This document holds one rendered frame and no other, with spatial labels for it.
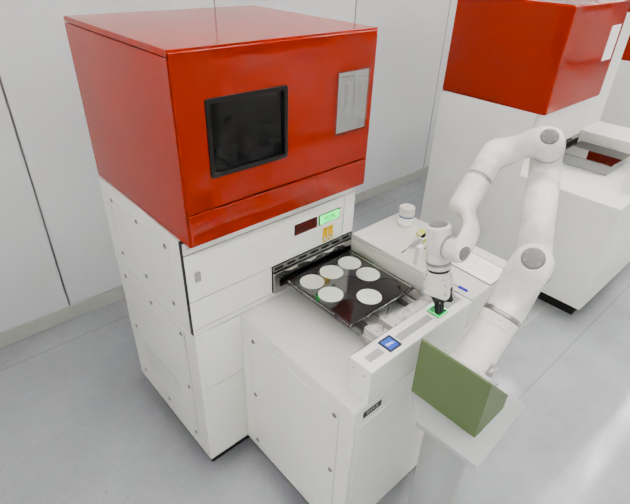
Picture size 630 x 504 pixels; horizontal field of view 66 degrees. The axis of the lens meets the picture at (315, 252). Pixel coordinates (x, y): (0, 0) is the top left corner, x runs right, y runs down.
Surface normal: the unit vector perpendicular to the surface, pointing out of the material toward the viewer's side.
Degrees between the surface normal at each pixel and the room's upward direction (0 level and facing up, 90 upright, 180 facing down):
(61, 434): 0
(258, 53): 90
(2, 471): 0
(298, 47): 90
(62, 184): 90
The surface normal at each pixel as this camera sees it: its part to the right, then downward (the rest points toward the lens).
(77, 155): 0.67, 0.42
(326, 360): 0.04, -0.84
